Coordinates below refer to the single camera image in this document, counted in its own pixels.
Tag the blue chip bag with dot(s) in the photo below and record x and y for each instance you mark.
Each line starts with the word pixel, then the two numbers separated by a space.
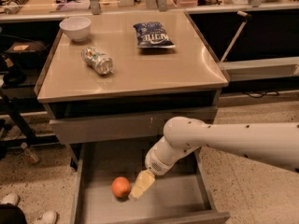
pixel 152 35

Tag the white bowl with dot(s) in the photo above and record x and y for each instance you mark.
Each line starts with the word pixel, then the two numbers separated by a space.
pixel 76 28

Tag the orange fruit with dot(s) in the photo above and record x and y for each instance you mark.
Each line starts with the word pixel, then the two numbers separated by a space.
pixel 121 187

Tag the white shoe right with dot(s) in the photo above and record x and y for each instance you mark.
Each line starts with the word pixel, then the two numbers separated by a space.
pixel 49 217

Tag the black stand leg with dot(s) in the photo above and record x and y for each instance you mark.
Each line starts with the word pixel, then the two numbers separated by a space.
pixel 29 135

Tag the black bag on shelf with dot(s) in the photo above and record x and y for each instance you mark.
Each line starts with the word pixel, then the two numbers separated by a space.
pixel 28 52

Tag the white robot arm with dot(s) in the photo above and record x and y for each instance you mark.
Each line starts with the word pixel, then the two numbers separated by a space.
pixel 272 143

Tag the grey drawer cabinet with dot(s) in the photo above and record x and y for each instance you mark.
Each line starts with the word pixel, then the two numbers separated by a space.
pixel 142 80

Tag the white shoe left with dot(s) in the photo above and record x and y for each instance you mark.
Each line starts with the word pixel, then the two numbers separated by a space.
pixel 11 198

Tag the closed top drawer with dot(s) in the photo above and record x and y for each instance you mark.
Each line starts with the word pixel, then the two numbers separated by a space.
pixel 123 126

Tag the crushed soda can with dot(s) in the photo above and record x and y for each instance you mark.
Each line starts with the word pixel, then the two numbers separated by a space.
pixel 98 61

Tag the white shoe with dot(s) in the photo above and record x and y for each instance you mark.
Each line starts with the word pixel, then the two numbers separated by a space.
pixel 49 217
pixel 11 198

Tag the plastic bottle on floor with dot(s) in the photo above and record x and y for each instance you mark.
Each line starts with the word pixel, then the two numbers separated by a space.
pixel 30 153

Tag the open middle drawer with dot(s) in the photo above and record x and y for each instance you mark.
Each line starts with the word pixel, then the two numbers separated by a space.
pixel 181 196

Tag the white stick with black tip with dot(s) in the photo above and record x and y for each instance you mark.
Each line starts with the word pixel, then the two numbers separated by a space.
pixel 246 17

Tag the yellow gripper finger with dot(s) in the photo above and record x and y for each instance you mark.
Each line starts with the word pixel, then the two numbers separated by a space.
pixel 143 182

